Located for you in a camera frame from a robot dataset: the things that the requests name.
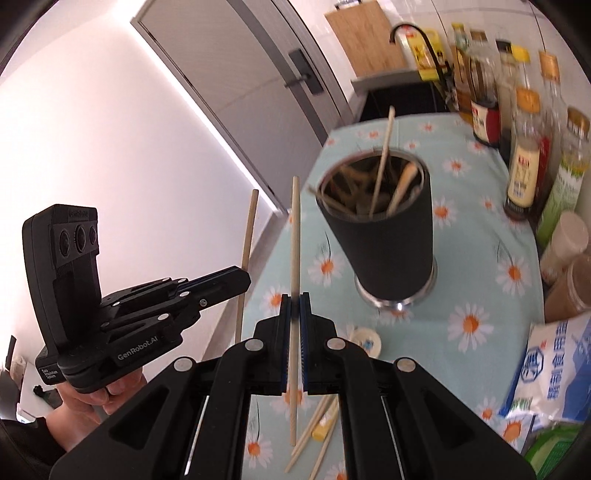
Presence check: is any tall clear gold capped bottle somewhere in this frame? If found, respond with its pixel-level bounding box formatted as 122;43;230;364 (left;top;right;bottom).
538;50;571;185

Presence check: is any dark kitchen sink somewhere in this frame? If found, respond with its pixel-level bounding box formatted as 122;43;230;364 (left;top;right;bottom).
351;69;451;123

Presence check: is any person's left hand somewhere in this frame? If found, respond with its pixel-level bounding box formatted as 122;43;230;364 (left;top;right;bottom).
46;370;148;451

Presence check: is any black capped sauce bottle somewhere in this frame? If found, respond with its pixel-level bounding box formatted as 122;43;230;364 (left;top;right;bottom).
495;39;518;134

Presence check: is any brown spice jar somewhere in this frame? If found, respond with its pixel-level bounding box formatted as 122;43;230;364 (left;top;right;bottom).
544;254;591;324

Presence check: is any yellow capped bottle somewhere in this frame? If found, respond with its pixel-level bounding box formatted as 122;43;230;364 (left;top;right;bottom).
512;46;532;93

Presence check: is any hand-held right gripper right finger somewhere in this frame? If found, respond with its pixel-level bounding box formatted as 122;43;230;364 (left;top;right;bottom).
299;292;539;480

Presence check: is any daisy print tablecloth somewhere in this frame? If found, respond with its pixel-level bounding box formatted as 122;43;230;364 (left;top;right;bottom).
240;113;546;480

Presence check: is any yellow oil bottle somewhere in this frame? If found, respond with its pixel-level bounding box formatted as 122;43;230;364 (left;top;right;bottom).
450;23;474;116

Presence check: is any grey door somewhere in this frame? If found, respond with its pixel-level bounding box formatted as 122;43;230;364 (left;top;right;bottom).
131;0;356;153

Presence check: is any green label bottle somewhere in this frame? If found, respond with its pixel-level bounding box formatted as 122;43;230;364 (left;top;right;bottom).
536;106;591;245

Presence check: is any dark bottle with red label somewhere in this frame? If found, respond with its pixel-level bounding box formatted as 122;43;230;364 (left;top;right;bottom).
466;30;503;148

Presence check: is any pile of wooden chopsticks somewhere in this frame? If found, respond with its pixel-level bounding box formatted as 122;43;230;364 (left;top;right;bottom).
285;394;340;480

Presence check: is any single wooden chopstick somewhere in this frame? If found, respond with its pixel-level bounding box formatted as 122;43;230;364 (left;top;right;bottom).
235;189;259;344
287;176;302;448
369;106;396;215

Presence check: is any yellow dish soap bottle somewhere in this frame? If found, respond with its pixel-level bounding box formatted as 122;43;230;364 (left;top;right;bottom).
406;28;446;81

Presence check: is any black cylindrical utensil holder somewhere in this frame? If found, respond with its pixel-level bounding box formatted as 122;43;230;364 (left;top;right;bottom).
315;150;438;311

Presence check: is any black faucet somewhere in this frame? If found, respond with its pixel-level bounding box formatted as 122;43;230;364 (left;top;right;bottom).
390;23;455;109

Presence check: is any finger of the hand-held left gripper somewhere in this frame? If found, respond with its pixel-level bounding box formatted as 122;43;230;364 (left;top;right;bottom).
172;282;252;331
175;267;252;297

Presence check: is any black door handle lock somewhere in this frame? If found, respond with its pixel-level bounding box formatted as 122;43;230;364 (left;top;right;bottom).
283;47;326;95

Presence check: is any green sugar bag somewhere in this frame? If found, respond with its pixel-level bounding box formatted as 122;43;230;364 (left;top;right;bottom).
524;422;585;480

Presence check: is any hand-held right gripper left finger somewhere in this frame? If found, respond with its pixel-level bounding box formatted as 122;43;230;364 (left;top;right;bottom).
48;294;293;480

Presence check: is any wooden cutting board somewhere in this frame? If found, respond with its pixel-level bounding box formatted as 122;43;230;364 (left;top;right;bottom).
324;0;407;77

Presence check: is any orange capped soy sauce bottle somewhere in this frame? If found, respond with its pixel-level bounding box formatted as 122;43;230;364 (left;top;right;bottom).
503;88;552;220

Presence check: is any white and blue salt bag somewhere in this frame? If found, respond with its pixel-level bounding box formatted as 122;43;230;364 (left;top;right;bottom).
501;311;591;425

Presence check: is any white spoon with yellow handle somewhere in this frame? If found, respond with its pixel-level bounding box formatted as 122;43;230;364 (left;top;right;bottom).
312;325;383;441

